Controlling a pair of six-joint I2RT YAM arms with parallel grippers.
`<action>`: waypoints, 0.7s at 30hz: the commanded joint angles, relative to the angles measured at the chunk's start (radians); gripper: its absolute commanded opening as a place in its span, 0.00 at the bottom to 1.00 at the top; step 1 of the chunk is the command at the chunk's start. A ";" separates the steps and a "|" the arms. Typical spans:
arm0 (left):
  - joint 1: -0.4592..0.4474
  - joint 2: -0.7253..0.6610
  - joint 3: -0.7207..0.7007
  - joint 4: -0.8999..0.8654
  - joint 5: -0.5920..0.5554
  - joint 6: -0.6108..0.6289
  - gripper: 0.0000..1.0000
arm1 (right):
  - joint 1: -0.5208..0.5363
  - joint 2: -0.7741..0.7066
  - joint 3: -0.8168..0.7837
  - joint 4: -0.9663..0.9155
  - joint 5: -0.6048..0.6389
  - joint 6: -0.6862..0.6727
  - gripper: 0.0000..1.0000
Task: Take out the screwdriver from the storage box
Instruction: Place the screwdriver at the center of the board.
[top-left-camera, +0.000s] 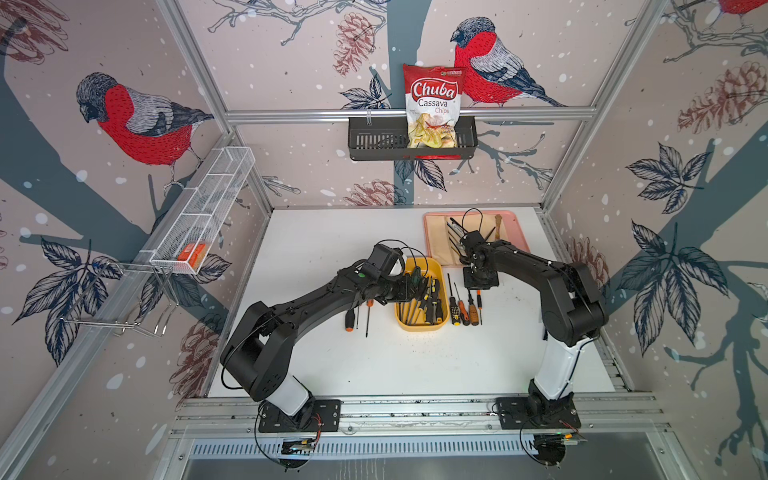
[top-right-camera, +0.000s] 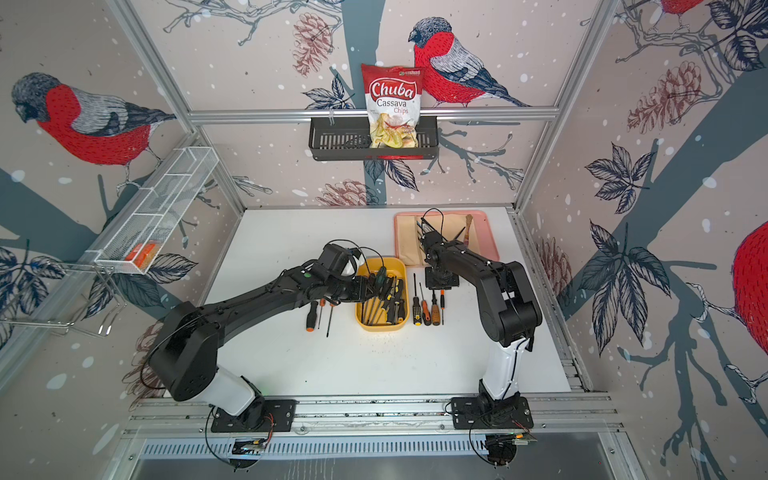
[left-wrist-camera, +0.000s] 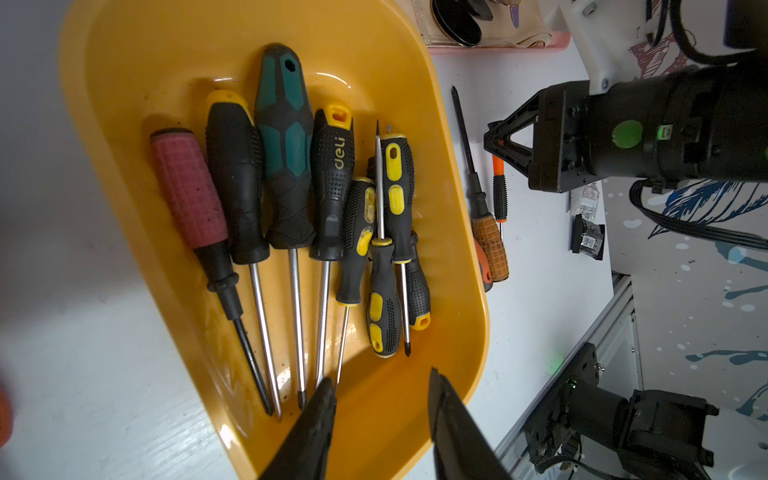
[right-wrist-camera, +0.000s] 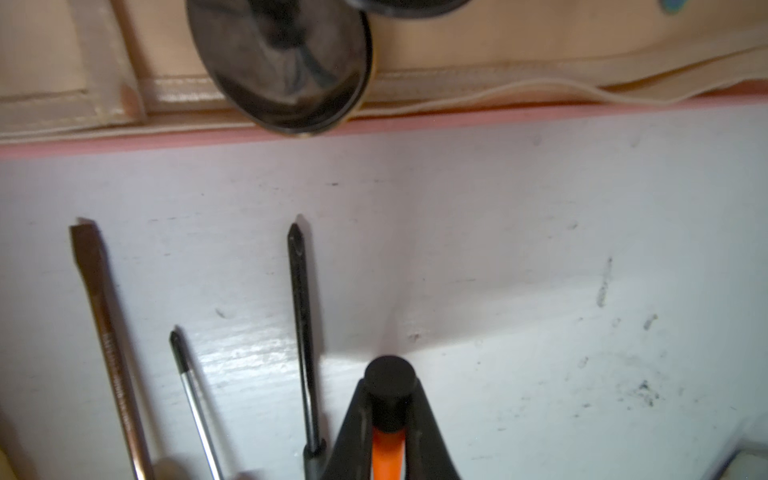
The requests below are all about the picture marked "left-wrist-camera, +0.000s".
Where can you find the black yellow deli screwdriver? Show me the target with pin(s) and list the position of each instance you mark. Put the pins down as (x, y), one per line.
(332, 160)

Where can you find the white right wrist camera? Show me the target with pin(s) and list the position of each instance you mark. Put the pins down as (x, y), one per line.
(604, 31)

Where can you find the yellow plastic storage box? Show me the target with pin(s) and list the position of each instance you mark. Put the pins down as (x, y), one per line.
(128, 68)

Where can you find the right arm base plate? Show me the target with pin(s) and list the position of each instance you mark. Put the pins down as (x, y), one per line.
(545, 429)

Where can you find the large black yellow-capped screwdriver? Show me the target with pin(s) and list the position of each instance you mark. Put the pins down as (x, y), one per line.
(234, 157)

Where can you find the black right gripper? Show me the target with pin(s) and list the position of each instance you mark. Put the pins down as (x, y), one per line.
(696, 123)

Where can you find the green black screwdriver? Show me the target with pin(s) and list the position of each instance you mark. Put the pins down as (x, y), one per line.
(284, 120)

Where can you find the beige cloth on tray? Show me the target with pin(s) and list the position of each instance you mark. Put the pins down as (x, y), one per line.
(528, 30)

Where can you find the pink plastic tray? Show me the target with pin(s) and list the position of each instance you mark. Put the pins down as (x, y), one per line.
(516, 42)

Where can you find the slim orange black screwdriver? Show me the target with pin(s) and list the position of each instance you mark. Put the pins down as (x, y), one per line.
(499, 192)

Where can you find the brown handled screwdriver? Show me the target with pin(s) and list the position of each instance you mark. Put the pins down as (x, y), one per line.
(483, 224)

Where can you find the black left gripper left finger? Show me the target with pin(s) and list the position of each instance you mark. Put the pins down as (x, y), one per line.
(304, 453)

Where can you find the small black yellow screwdriver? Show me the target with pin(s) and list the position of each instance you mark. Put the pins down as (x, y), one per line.
(383, 315)

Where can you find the black spoon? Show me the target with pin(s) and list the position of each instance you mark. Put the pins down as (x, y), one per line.
(458, 19)

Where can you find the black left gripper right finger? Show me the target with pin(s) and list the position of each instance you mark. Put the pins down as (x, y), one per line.
(460, 451)

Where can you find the pink handled screwdriver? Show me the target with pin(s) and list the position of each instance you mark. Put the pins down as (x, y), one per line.
(197, 210)

